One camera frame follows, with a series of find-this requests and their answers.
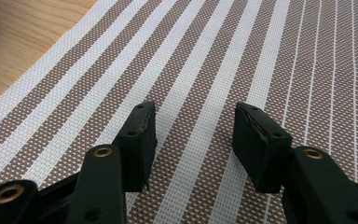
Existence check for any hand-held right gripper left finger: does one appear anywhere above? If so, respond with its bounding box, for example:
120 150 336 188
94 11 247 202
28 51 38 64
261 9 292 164
113 101 158 192

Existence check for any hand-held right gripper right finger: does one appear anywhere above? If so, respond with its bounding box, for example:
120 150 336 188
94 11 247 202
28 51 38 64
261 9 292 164
232 102 293 194

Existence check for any striped woven placemat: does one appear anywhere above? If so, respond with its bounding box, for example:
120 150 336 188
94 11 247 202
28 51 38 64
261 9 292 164
0 0 358 224

